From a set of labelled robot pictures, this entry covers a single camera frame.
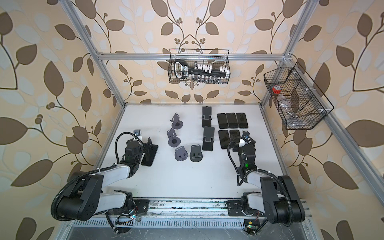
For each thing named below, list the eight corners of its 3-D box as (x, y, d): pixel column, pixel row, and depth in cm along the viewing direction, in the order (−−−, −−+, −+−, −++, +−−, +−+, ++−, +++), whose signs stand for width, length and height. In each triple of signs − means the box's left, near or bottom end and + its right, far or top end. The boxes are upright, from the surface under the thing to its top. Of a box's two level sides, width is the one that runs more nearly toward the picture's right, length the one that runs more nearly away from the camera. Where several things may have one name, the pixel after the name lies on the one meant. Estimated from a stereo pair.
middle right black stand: (202, 150, 97) (202, 141, 88) (203, 135, 104) (204, 125, 96) (212, 151, 97) (214, 142, 88) (213, 136, 104) (214, 126, 95)
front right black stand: (190, 161, 92) (189, 154, 85) (190, 152, 96) (190, 144, 89) (201, 161, 92) (202, 154, 84) (201, 152, 96) (202, 144, 89)
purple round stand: (171, 149, 97) (168, 140, 88) (166, 141, 101) (163, 132, 92) (180, 145, 100) (178, 135, 91) (175, 137, 104) (173, 127, 94)
